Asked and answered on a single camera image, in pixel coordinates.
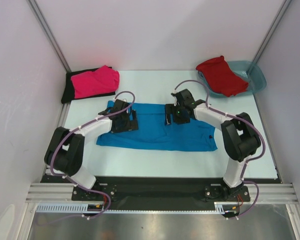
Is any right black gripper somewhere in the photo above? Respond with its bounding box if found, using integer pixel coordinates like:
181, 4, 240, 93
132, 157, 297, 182
164, 103, 190, 126

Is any blue t shirt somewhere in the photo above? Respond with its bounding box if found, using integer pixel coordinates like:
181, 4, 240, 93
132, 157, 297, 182
96, 103, 218, 152

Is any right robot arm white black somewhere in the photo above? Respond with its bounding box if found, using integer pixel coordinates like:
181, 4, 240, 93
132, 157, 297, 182
164, 89, 262, 201

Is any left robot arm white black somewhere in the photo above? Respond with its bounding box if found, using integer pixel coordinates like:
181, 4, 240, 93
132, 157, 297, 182
44, 99, 139, 200

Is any pink folded t shirt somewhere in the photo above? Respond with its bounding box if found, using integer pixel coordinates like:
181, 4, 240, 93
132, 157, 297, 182
70, 65, 120, 100

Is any red t shirt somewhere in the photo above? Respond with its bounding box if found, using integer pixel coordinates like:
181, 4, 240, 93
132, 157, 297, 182
195, 55, 249, 97

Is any black folded t shirt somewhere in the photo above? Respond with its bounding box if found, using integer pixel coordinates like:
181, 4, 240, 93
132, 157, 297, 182
61, 68, 116, 104

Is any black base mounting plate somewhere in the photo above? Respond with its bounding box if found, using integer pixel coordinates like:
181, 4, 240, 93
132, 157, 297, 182
39, 174, 283, 211

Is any teal plastic basin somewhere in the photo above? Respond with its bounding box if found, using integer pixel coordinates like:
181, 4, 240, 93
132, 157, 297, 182
197, 60, 268, 98

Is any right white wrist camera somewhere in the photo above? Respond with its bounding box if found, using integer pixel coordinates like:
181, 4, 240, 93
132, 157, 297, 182
171, 89, 180, 106

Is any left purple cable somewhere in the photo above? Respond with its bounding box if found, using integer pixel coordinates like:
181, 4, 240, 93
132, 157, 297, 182
46, 90, 136, 222

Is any purple cable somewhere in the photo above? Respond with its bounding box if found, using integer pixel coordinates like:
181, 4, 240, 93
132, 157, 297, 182
173, 79, 266, 221
46, 90, 136, 222

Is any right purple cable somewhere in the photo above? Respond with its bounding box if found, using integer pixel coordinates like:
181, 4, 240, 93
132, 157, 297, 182
173, 79, 266, 221

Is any white slotted cable duct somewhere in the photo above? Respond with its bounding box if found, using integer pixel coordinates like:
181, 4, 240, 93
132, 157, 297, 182
36, 203, 238, 215

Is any left aluminium corner post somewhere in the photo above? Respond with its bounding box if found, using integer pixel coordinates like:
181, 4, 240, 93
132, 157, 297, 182
26, 0, 71, 73

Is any aluminium corner post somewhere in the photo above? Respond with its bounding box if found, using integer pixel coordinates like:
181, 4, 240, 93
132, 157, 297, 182
26, 0, 71, 73
252, 0, 293, 65

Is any right aluminium corner post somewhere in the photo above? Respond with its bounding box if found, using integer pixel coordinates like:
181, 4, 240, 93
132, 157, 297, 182
252, 0, 293, 65

